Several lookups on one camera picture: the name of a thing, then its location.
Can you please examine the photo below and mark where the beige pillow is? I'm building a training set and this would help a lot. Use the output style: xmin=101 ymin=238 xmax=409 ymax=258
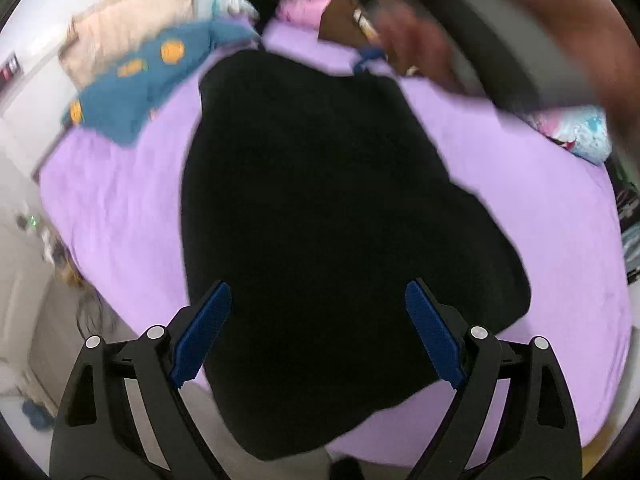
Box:
xmin=59 ymin=0 xmax=198 ymax=88

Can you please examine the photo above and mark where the blue object on floor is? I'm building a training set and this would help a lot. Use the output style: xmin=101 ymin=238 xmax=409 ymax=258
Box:
xmin=21 ymin=399 xmax=57 ymax=432

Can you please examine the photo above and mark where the brown printed cloth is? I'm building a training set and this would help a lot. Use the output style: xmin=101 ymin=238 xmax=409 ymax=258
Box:
xmin=318 ymin=0 xmax=386 ymax=46

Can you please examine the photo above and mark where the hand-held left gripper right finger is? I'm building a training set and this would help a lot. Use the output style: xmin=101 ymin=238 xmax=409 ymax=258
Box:
xmin=405 ymin=279 xmax=583 ymax=480

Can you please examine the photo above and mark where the blue pillow with orange prints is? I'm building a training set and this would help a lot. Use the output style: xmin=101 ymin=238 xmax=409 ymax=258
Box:
xmin=61 ymin=19 xmax=261 ymax=147

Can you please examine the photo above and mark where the person's right forearm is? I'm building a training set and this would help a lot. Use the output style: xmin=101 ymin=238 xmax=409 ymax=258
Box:
xmin=372 ymin=0 xmax=640 ymax=161

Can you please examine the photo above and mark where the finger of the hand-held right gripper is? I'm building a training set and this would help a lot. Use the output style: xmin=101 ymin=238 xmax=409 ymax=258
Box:
xmin=352 ymin=45 xmax=390 ymax=74

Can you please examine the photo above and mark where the person's right hand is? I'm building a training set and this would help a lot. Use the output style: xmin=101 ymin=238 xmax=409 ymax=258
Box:
xmin=375 ymin=7 xmax=457 ymax=92

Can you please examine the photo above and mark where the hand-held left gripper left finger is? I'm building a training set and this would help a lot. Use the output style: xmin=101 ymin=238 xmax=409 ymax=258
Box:
xmin=50 ymin=280 xmax=232 ymax=480

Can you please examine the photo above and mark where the light blue patterned pillow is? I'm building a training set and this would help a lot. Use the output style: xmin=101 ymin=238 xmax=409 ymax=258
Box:
xmin=530 ymin=105 xmax=613 ymax=163

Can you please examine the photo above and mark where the purple bed sheet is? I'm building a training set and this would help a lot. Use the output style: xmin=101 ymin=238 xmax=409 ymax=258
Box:
xmin=32 ymin=0 xmax=636 ymax=466

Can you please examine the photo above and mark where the dark red-labelled bottle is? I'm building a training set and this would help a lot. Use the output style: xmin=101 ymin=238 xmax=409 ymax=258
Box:
xmin=0 ymin=54 xmax=22 ymax=82

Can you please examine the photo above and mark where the black fleece garment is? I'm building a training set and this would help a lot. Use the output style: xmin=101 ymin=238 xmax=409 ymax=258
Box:
xmin=180 ymin=50 xmax=532 ymax=463

